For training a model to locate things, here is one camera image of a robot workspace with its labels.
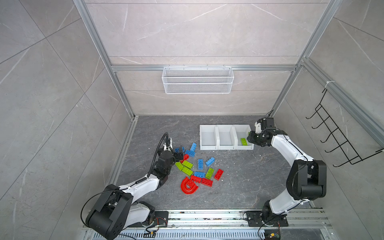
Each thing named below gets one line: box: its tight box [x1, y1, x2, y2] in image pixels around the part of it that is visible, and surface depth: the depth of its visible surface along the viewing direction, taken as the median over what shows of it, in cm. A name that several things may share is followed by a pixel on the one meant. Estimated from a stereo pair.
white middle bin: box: [216, 124, 236, 150], surface depth 104 cm
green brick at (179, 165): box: [175, 162, 184, 171], surface depth 94 cm
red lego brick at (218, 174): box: [214, 168, 224, 181], surface depth 89 cm
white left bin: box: [199, 124, 219, 151], surface depth 106 cm
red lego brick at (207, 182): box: [201, 178, 214, 187], surface depth 87 cm
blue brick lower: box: [194, 172, 206, 178], surface depth 90 cm
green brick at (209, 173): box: [205, 167, 215, 180], surface depth 90 cm
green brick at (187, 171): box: [181, 167, 194, 176], surface depth 90 cm
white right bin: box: [233, 124, 254, 150], surface depth 101 cm
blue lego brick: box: [205, 157, 216, 167], surface depth 94 cm
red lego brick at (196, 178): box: [190, 175, 202, 184], surface depth 86 cm
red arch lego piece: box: [180, 176, 199, 195], surface depth 85 cm
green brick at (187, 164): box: [182, 160, 194, 169], surface depth 94 cm
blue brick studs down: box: [185, 150, 196, 158], surface depth 97 cm
